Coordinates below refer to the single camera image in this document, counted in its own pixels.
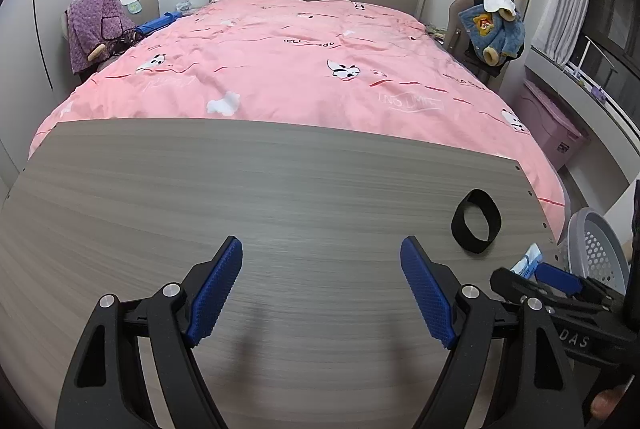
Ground white window ledge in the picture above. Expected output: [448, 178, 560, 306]
[525, 46, 640, 190]

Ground pink plastic storage box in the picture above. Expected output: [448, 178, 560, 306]
[515, 79, 590, 170]

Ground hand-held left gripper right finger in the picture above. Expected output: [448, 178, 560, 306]
[400, 235, 586, 429]

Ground black cables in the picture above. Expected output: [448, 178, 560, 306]
[102, 26, 143, 55]

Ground bed with pink duvet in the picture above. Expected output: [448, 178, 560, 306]
[27, 0, 568, 222]

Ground blue denim fleece jacket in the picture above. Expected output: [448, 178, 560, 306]
[459, 2, 526, 66]

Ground white wire rack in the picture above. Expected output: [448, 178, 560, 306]
[564, 35, 617, 102]

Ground baby print wipes packet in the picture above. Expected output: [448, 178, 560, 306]
[511, 243, 544, 279]

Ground grey perforated plastic basket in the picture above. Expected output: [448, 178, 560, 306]
[566, 208, 630, 297]

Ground purple knitted garment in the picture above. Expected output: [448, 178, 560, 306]
[66, 0, 136, 75]

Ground black elastic band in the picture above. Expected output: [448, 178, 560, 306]
[451, 190, 502, 255]

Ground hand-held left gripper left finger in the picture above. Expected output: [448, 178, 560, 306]
[55, 235, 244, 429]

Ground dark window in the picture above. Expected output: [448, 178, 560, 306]
[580, 0, 640, 80]

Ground beige chair with denim jacket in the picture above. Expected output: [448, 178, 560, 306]
[442, 0, 521, 92]

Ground plain white cloth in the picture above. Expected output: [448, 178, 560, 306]
[482, 0, 518, 16]

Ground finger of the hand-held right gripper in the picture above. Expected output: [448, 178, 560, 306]
[537, 262, 626, 309]
[490, 268, 586, 316]

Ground blue plastic bar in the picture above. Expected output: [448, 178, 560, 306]
[136, 10, 180, 35]

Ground person's right hand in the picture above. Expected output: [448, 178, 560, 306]
[592, 389, 626, 417]

